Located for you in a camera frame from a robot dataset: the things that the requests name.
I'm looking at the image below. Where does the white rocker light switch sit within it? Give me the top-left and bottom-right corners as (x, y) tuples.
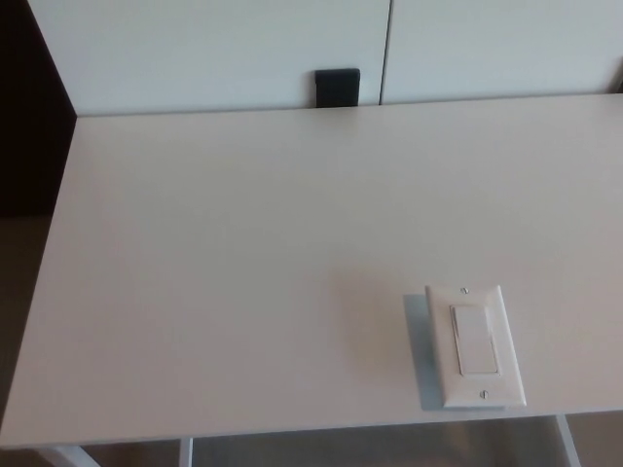
(424, 284), (528, 410)

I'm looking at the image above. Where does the white cabinet front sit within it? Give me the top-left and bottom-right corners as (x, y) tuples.
(26, 0), (623, 118)

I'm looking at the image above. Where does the dark brown side panel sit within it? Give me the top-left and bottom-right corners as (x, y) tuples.
(0, 0), (79, 220)

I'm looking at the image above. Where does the black rectangular cabinet handle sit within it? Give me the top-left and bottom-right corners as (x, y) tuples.
(313, 68), (361, 108)

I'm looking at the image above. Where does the light grey switch base plate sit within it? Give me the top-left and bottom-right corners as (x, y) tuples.
(403, 294), (507, 413)

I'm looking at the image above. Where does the white table leg frame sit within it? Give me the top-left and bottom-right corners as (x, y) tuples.
(41, 436), (196, 467)
(553, 413), (584, 467)

